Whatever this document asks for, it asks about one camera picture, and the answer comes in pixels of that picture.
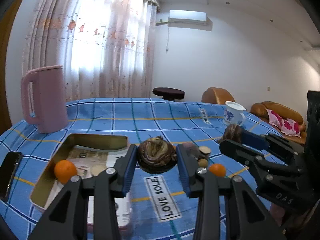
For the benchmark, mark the small tan round nut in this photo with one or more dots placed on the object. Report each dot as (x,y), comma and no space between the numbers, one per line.
(203,162)

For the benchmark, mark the dark round stool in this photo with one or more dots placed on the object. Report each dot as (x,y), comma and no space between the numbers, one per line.
(168,92)

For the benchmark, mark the pink rectangular tin box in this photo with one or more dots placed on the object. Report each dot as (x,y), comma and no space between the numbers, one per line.
(117,140)

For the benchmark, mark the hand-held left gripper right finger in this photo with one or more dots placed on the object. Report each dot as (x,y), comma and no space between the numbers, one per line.
(183,175)

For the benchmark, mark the white blue floral cup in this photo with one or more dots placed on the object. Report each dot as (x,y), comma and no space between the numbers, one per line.
(232,115)

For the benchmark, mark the white air conditioner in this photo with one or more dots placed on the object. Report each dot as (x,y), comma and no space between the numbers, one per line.
(187,17)

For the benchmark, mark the orange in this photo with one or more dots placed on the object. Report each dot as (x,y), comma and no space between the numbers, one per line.
(218,170)
(65,171)

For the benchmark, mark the small brown striped fruit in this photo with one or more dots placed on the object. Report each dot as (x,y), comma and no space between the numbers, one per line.
(232,133)

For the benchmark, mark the round pale biscuit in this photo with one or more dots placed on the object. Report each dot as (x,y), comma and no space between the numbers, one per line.
(96,170)

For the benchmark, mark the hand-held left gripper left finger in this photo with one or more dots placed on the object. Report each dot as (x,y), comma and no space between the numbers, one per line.
(128,172)

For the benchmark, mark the brown striped round fruit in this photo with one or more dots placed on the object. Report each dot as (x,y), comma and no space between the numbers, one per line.
(156,156)

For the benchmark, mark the pink kettle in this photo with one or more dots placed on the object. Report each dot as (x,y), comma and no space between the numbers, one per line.
(47,100)

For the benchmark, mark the round tan biscuit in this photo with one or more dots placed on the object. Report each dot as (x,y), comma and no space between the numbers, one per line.
(205,150)

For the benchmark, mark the blue plaid tablecloth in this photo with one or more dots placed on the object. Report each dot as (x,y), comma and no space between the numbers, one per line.
(150,120)

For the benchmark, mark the purple sweet potato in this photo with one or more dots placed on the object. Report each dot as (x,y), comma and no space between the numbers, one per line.
(191,150)

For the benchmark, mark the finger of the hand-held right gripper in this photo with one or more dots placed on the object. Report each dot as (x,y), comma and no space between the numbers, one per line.
(252,138)
(237,151)

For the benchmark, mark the black smartphone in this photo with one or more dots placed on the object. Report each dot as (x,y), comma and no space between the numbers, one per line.
(10,175)

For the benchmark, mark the wooden chair back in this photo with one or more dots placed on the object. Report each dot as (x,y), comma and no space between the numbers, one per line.
(217,95)

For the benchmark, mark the pink floral pillow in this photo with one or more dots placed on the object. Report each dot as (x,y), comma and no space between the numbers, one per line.
(282,122)

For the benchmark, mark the brown leather sofa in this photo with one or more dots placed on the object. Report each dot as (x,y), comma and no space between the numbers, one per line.
(275,110)

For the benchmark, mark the printed paper sheet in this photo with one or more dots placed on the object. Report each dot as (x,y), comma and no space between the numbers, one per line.
(80,157)

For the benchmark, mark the sheer floral curtain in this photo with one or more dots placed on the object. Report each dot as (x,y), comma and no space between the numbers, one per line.
(100,42)

